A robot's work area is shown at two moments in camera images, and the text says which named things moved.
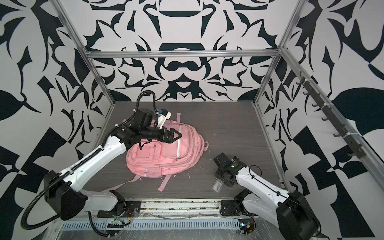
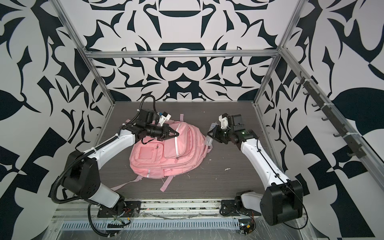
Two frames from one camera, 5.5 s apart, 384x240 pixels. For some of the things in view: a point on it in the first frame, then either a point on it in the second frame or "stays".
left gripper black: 169,139 stays
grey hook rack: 356,150 stays
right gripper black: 217,175 to 216,135
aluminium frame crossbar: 181,54 stays
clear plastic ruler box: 218,185 to 208,142
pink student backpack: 161,159 stays
